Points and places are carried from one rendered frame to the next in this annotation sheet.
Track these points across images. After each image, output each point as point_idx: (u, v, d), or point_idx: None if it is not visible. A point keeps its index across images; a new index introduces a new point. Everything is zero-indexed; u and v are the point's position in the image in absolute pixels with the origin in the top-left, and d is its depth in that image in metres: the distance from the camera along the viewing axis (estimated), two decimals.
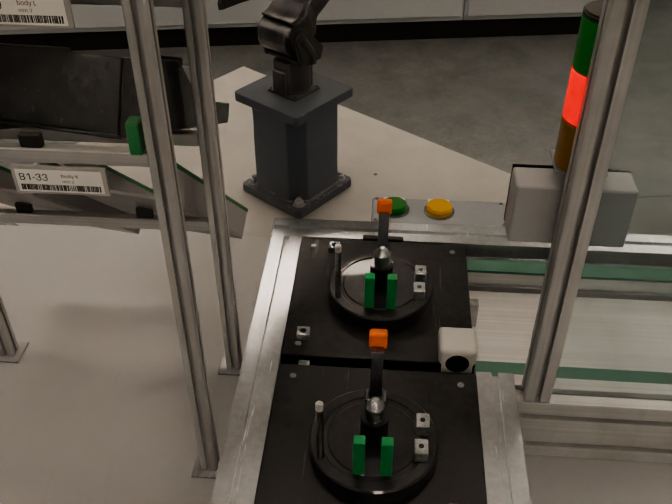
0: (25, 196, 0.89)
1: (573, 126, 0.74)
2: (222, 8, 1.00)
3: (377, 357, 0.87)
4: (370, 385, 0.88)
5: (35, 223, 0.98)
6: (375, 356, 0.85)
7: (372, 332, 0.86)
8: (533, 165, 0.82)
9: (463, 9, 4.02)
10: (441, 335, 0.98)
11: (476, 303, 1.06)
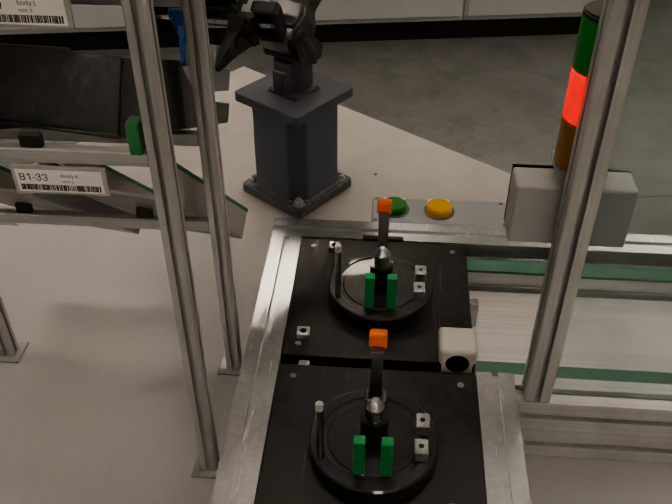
0: (25, 196, 0.89)
1: (573, 126, 0.74)
2: (220, 70, 1.04)
3: (377, 357, 0.87)
4: (370, 385, 0.88)
5: (35, 223, 0.98)
6: (375, 356, 0.85)
7: (372, 332, 0.86)
8: (533, 165, 0.82)
9: (463, 9, 4.02)
10: (441, 335, 0.98)
11: (476, 303, 1.06)
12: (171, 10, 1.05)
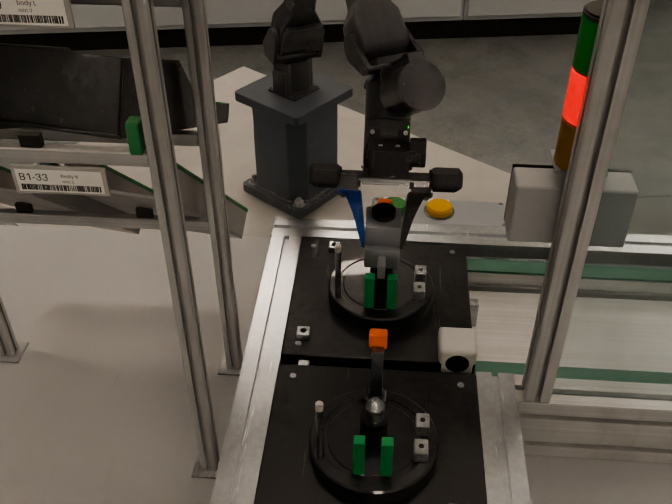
0: (25, 196, 0.89)
1: (573, 126, 0.74)
2: (403, 246, 0.99)
3: (377, 357, 0.87)
4: (370, 385, 0.88)
5: (35, 223, 0.98)
6: (375, 356, 0.85)
7: (372, 332, 0.86)
8: (533, 165, 0.82)
9: (463, 9, 4.02)
10: (441, 335, 0.98)
11: (476, 303, 1.06)
12: (342, 191, 0.96)
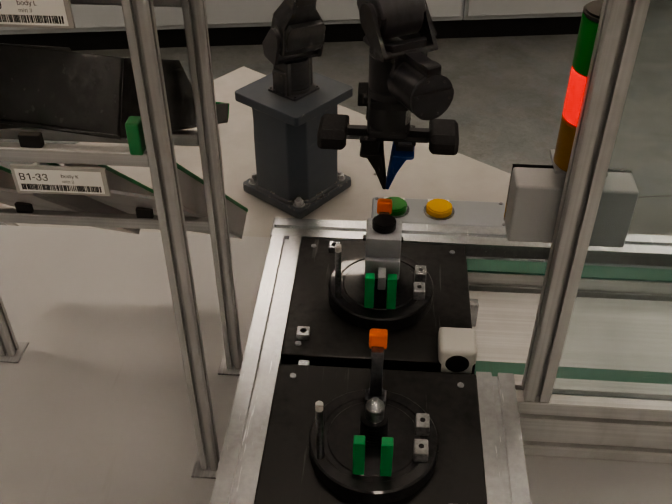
0: (25, 196, 0.89)
1: (573, 126, 0.74)
2: (382, 187, 1.11)
3: (377, 357, 0.87)
4: (370, 385, 0.88)
5: (35, 223, 0.98)
6: (375, 356, 0.85)
7: (372, 332, 0.86)
8: (533, 165, 0.82)
9: (463, 9, 4.02)
10: (441, 335, 0.98)
11: (476, 303, 1.06)
12: None
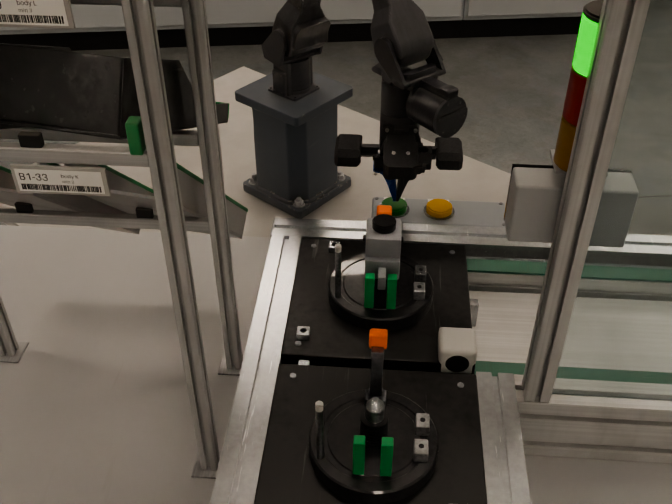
0: (25, 196, 0.89)
1: (573, 126, 0.74)
2: (399, 197, 1.22)
3: (377, 357, 0.87)
4: (370, 385, 0.88)
5: (35, 223, 0.98)
6: (375, 356, 0.85)
7: (372, 332, 0.86)
8: (533, 165, 0.82)
9: (463, 9, 4.02)
10: (441, 335, 0.98)
11: (476, 303, 1.06)
12: (377, 172, 1.16)
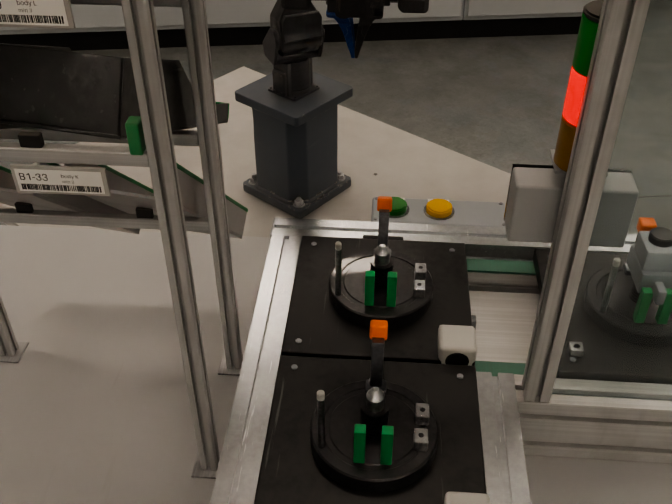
0: (25, 196, 0.89)
1: (573, 126, 0.74)
2: (358, 54, 1.07)
3: (384, 219, 1.07)
4: (378, 243, 1.08)
5: (35, 223, 0.98)
6: (382, 215, 1.05)
7: (380, 198, 1.07)
8: (533, 165, 0.82)
9: (463, 9, 4.02)
10: None
11: (474, 319, 1.08)
12: (331, 16, 1.01)
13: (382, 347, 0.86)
